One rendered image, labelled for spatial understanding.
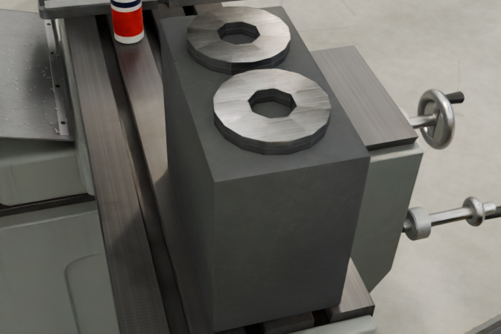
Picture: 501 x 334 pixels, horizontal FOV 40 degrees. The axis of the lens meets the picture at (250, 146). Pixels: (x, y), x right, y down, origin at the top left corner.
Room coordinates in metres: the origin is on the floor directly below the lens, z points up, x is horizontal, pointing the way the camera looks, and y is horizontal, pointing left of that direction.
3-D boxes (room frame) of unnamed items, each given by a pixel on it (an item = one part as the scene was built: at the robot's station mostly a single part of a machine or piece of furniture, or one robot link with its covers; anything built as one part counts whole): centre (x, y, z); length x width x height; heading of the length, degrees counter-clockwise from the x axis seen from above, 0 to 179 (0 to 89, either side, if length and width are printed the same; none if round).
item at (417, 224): (0.89, -0.39, 0.51); 0.22 x 0.06 x 0.06; 108
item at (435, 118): (1.01, -0.32, 0.63); 0.16 x 0.12 x 0.12; 108
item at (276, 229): (0.46, 0.00, 1.03); 0.22 x 0.12 x 0.20; 17
